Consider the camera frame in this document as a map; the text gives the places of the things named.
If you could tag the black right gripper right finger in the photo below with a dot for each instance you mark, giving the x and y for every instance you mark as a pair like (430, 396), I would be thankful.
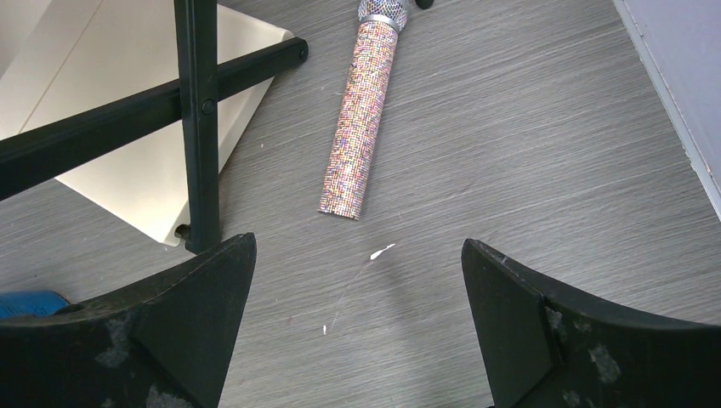
(545, 343)

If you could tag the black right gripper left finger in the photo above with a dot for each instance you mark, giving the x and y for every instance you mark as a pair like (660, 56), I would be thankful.
(164, 341)

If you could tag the blue paper towel roll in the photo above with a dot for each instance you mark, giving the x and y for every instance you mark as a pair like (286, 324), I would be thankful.
(31, 303)

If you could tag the glitter microphone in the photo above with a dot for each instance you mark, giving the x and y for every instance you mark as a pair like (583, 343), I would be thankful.
(353, 145)

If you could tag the cream three-tier shelf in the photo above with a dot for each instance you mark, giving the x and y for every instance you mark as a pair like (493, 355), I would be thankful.
(135, 105)

